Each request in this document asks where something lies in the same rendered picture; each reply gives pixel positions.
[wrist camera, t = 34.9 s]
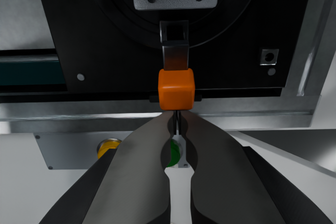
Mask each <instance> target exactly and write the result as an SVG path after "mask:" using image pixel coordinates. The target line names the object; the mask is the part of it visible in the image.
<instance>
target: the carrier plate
mask: <svg viewBox="0 0 336 224"><path fill-rule="evenodd" d="M41 3H42V6H43V9H44V13H45V16H46V20H47V23H48V26H49V30H50V33H51V37H52V40H53V43H54V47H55V50H56V53H57V57H58V60H59V64H60V67H61V70H62V74H63V77H64V81H65V84H66V87H67V91H68V93H109V92H149V91H158V83H159V72H160V70H161V69H164V64H163V50H162V49H157V48H152V47H149V46H146V45H143V44H141V43H138V42H136V41H134V40H133V39H131V38H129V37H128V36H126V35H125V34H123V33H122V32H121V31H119V30H118V29H117V28H116V27H115V26H114V25H113V24H112V23H111V22H110V21H109V20H108V19H107V18H106V17H105V15H104V14H103V13H102V11H101V10H100V9H99V7H98V5H97V4H96V2H95V0H41ZM307 4H308V0H251V1H250V3H249V4H248V6H247V7H246V9H245V10H244V12H243V13H242V14H241V15H240V17H239V18H238V19H237V20H236V21H235V22H234V23H233V24H232V25H231V26H230V27H229V28H228V29H227V30H225V31H224V32H223V33H221V34H220V35H219V36H217V37H215V38H214V39H212V40H210V41H208V42H206V43H204V44H201V45H199V46H195V47H192V48H189V60H188V68H190V69H192V71H193V75H194V83H195V90H228V89H268V88H285V87H286V85H287V81H288V77H289V74H290V70H291V66H292V62H293V58H294V54H295V50H296V47H297V43H298V39H299V35H300V31H301V27H302V23H303V20H304V16H305V12H306V8H307ZM259 47H276V48H278V49H279V51H278V56H277V60H276V64H275V65H259V64H258V63H257V56H258V50H259Z"/></svg>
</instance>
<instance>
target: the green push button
mask: <svg viewBox="0 0 336 224"><path fill-rule="evenodd" d="M170 144H171V161H170V163H169V164H168V165H167V168H168V167H172V166H174V165H176V164H177V163H178V162H179V160H180V158H181V153H180V148H179V147H178V145H176V144H175V143H174V142H172V141H171V142H170Z"/></svg>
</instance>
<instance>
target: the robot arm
mask: <svg viewBox="0 0 336 224"><path fill-rule="evenodd" d="M177 125H178V134H179V135H181V136H182V137H183V138H184V140H185V141H186V161H187V162H188V163H189V164H190V166H191V167H192V169H193V170H194V174H193V175H192V177H191V181H190V212H191V221H192V224H333V222H332V221H331V220H330V219H329V218H328V217H327V216H326V215H325V214H324V213H323V212H322V210H321V209H320V208H319V207H318V206H317V205H316V204H315V203H314V202H313V201H312V200H311V199H309V198H308V197H307V196H306V195H305V194H304V193H303V192H302V191H301V190H300V189H298V188H297V187H296V186H295V185H294V184H293V183H291V182H290V181H289V180H288V179H287V178H286V177H285V176H283V175H282V174H281V173H280V172H279V171H278V170H277V169H275V168H274V167H273V166H272V165H271V164H270V163H269V162H267V161H266V160H265V159H264V158H263V157H262V156H261V155H259V154H258V153H257V152H256V151H255V150H254V149H252V148H251V147H250V146H242V145H241V144H240V143H239V142H238V141H237V140H236V139H235V138H233V137H232V136H231V135H230V134H228V133H227V132H226V131H224V130H223V129H221V128H219V127H218V126H216V125H214V124H213V123H211V122H209V121H207V120H205V119H203V118H202V117H200V116H198V115H196V114H194V113H193V112H191V111H189V110H166V111H165V112H163V113H161V114H160V115H158V116H157V117H155V118H153V119H152V120H150V121H149V122H147V123H145V124H144V125H142V126H141V127H139V128H138V129H136V130H135V131H133V132H132V133H131V134H129V135H128V136H127V137H126V138H125V139H124V140H123V141H122V142H121V143H120V144H119V145H118V146H117V147H116V148H109V149H108V150H107V151H106V152H105V153H104V154H103V155H102V156H101V157H100V158H99V159H98V160H97V161H96V162H95V163H94V164H93V165H92V166H91V167H90V168H89V169H88V170H87V171H86V172H85V173H84V174H83V175H82V176H81V177H80V178H79V179H78V180H77V181H76V182H75V183H74V184H73V185H72V186H71V187H70V188H69V189H68V190H67V191H66V192H65V193H64V194H63V195H62V196H61V197H60V199H59V200H58V201H57V202H56V203H55V204H54V205H53V206H52V207H51V209H50V210H49V211H48V212H47V213H46V215H45V216H44V217H43V218H42V220H41V221H40V222H39V224H171V194H170V179H169V177H168V176H167V174H166V173H165V169H166V167H167V166H168V164H169V163H170V162H171V159H172V158H171V139H172V138H173V137H174V135H177Z"/></svg>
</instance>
